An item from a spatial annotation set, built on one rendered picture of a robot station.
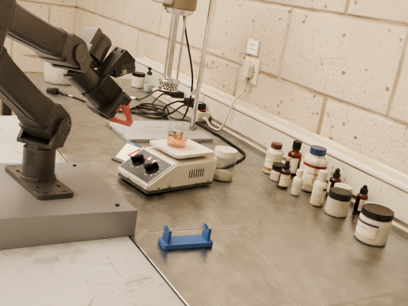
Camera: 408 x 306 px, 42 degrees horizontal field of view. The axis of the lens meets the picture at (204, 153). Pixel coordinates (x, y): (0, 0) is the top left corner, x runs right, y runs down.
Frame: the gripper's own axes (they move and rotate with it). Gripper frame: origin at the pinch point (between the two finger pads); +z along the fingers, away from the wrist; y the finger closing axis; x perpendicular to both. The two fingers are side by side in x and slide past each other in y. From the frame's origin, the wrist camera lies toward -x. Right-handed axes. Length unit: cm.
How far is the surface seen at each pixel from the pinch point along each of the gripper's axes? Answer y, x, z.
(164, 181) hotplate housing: -12.1, 6.2, 9.0
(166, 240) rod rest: -33.1, 16.9, -1.5
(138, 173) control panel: -6.4, 8.2, 6.3
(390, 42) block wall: -30, -54, 25
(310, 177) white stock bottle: -24.2, -18.6, 38.1
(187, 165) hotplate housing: -12.1, -0.3, 12.0
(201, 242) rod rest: -35.6, 13.4, 3.7
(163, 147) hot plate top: -5.3, -0.5, 8.4
